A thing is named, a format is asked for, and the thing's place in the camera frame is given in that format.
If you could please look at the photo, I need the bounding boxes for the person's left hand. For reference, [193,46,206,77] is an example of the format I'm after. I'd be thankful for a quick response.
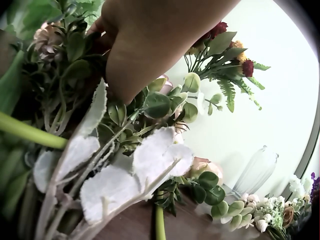
[86,0,241,105]

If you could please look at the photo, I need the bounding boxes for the person's left fingers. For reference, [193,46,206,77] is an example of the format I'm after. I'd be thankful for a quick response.
[86,15,112,56]

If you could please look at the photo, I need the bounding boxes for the person's left thumb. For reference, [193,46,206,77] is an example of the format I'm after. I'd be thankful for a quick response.
[105,50,160,105]

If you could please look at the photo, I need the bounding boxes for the pale pink flower leafy bunch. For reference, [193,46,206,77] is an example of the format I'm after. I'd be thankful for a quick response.
[15,0,110,140]

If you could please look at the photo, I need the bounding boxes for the variegated green eucalyptus sprig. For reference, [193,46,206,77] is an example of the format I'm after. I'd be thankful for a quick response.
[107,72,223,127]

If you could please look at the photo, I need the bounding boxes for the white fuzzy leaf sprig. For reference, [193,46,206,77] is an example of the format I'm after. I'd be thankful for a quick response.
[32,79,195,240]

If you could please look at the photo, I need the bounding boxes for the pale lilac rose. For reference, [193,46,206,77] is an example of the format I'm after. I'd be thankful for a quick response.
[149,74,174,97]

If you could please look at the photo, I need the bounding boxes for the broad green leaf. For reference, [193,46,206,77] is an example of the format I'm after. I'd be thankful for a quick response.
[0,50,26,116]

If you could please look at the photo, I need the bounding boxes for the red yellow carnation fern bunch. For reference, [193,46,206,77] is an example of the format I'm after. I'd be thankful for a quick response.
[184,21,272,113]

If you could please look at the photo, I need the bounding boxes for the thick light green stalk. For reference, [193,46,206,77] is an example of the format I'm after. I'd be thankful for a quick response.
[0,111,68,150]

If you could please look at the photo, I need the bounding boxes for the pink artificial rose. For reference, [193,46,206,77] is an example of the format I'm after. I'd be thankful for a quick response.
[186,157,224,187]

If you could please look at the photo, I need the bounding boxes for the round-leaf green eucalyptus sprig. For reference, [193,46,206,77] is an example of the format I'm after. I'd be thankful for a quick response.
[191,171,254,232]

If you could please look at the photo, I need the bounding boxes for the clear ribbed glass vase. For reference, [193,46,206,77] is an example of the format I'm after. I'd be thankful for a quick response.
[229,145,279,198]

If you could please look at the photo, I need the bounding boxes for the small white blossom bunch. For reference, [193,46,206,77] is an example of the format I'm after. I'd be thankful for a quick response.
[239,192,312,233]

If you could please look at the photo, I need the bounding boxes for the white hydrangea flower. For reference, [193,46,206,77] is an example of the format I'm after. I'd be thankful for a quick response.
[289,175,312,200]

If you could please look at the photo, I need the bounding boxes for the purple artificial flower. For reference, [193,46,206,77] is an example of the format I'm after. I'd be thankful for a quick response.
[310,172,320,203]

